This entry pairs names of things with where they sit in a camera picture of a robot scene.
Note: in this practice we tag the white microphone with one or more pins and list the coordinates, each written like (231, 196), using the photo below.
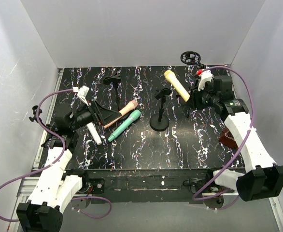
(92, 129)

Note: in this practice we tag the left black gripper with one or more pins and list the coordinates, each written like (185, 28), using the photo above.
(94, 112)

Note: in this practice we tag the black round-base mic stand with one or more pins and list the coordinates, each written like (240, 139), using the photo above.
(159, 121)

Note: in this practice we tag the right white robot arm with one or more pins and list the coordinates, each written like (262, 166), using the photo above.
(263, 177)

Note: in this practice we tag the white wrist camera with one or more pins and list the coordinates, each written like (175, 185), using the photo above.
(82, 94)
(205, 76)

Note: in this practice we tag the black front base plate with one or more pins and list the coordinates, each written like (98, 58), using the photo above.
(142, 185)

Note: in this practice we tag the black rear mic stand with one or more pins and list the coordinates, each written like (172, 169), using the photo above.
(115, 80)

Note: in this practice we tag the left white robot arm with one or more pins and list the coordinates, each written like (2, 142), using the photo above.
(55, 188)

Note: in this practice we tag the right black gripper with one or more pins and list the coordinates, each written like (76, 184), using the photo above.
(195, 97)

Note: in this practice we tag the black tripod shock-mount stand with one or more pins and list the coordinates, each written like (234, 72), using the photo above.
(192, 58)

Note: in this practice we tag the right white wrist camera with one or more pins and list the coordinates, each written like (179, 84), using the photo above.
(205, 76)

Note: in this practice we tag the yellow microphone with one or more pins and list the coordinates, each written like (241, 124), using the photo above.
(172, 79)

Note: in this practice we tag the pink microphone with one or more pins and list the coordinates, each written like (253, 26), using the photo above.
(129, 107)

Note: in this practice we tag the brown box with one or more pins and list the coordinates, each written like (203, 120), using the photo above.
(227, 139)

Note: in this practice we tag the green microphone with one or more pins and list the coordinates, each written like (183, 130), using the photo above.
(132, 117)

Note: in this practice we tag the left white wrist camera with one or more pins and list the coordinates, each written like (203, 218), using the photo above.
(82, 94)

